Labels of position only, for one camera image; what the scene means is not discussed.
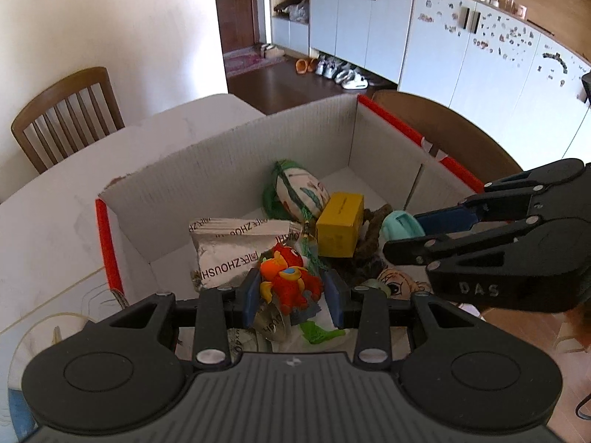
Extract white wall cabinet unit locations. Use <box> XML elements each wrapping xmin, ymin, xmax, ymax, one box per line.
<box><xmin>270</xmin><ymin>0</ymin><xmax>591</xmax><ymax>163</ymax></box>

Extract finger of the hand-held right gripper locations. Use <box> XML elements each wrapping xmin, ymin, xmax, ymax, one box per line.
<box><xmin>382</xmin><ymin>216</ymin><xmax>556</xmax><ymax>269</ymax></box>
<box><xmin>414</xmin><ymin>158</ymin><xmax>586</xmax><ymax>237</ymax></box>

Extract silver foil packet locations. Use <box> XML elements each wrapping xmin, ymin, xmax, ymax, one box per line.
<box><xmin>188</xmin><ymin>216</ymin><xmax>292</xmax><ymax>292</ymax></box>

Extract small yellow box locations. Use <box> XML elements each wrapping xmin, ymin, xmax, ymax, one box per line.
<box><xmin>316</xmin><ymin>192</ymin><xmax>366</xmax><ymax>258</ymax></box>

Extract wooden slat-back chair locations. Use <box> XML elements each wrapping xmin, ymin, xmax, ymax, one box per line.
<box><xmin>11</xmin><ymin>66</ymin><xmax>126</xmax><ymax>175</ymax></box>

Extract green plastic toy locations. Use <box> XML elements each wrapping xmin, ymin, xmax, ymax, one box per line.
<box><xmin>300</xmin><ymin>320</ymin><xmax>347</xmax><ymax>345</ymax></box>

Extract patterned door rug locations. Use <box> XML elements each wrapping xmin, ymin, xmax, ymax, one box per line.
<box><xmin>223</xmin><ymin>48</ymin><xmax>288</xmax><ymax>78</ymax></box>

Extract pile of bags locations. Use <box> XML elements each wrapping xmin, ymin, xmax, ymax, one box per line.
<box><xmin>273</xmin><ymin>0</ymin><xmax>310</xmax><ymax>24</ymax></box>

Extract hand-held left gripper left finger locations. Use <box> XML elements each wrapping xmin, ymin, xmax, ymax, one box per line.
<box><xmin>108</xmin><ymin>267</ymin><xmax>262</xmax><ymax>371</ymax></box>

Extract orange toy figure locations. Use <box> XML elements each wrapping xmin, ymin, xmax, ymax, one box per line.
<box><xmin>259</xmin><ymin>242</ymin><xmax>322</xmax><ymax>316</ymax></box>

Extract small teal toy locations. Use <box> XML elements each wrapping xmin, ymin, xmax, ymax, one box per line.
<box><xmin>382</xmin><ymin>210</ymin><xmax>426</xmax><ymax>243</ymax></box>

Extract cartoon face pouch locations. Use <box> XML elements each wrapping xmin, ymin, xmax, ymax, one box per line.
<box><xmin>376</xmin><ymin>267</ymin><xmax>433</xmax><ymax>299</ymax></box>

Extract brown bead bracelet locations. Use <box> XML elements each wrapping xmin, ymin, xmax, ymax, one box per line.
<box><xmin>350</xmin><ymin>205</ymin><xmax>394</xmax><ymax>283</ymax></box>

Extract dark brown door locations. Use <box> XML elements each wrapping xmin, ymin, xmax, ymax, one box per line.
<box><xmin>213</xmin><ymin>0</ymin><xmax>260</xmax><ymax>57</ymax></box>

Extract wooden round-back chair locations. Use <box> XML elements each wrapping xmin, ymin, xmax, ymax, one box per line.
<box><xmin>371</xmin><ymin>91</ymin><xmax>525</xmax><ymax>186</ymax></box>

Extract blue round placemat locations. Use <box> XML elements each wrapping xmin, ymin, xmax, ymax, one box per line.
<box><xmin>7</xmin><ymin>385</ymin><xmax>38</xmax><ymax>443</ymax></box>

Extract clear printed table mat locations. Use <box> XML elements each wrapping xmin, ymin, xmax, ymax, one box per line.
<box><xmin>0</xmin><ymin>265</ymin><xmax>131</xmax><ymax>426</ymax></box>

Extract row of white sneakers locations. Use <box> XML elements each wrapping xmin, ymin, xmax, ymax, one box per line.
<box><xmin>315</xmin><ymin>55</ymin><xmax>369</xmax><ymax>90</ymax></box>

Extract red cardboard box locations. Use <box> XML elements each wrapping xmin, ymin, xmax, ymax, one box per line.
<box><xmin>95</xmin><ymin>93</ymin><xmax>487</xmax><ymax>361</ymax></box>

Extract small foil packet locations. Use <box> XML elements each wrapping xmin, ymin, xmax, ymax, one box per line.
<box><xmin>253</xmin><ymin>305</ymin><xmax>293</xmax><ymax>343</ymax></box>

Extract painted egg with green tassel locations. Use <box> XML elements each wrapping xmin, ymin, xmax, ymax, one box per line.
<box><xmin>262</xmin><ymin>159</ymin><xmax>332</xmax><ymax>271</ymax></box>

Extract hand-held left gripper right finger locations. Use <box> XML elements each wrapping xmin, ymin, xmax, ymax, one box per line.
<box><xmin>322</xmin><ymin>271</ymin><xmax>491</xmax><ymax>366</ymax></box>

